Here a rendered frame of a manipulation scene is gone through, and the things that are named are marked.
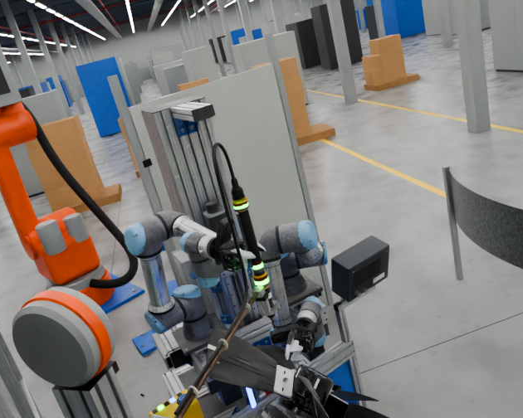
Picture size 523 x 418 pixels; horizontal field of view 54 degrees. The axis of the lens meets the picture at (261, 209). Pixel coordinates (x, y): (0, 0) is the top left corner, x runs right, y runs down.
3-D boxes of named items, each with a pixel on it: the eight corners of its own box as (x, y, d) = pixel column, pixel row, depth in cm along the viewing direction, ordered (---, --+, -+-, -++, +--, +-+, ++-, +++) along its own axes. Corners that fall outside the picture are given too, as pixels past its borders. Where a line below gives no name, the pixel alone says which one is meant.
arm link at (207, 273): (232, 276, 177) (224, 248, 173) (207, 292, 171) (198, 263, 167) (219, 271, 183) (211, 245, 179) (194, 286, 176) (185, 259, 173)
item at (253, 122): (212, 381, 366) (109, 76, 293) (209, 378, 370) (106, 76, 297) (334, 303, 424) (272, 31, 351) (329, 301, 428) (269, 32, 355)
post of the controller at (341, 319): (345, 343, 229) (337, 306, 222) (341, 341, 231) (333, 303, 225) (350, 340, 230) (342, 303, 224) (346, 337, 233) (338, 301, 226)
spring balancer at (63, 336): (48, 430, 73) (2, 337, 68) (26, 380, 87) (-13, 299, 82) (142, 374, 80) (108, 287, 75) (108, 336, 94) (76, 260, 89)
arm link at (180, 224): (178, 223, 218) (254, 263, 184) (156, 234, 211) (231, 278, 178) (173, 199, 212) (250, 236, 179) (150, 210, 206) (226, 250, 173)
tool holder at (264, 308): (275, 319, 151) (266, 291, 147) (253, 319, 153) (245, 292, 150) (283, 303, 158) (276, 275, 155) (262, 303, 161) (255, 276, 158)
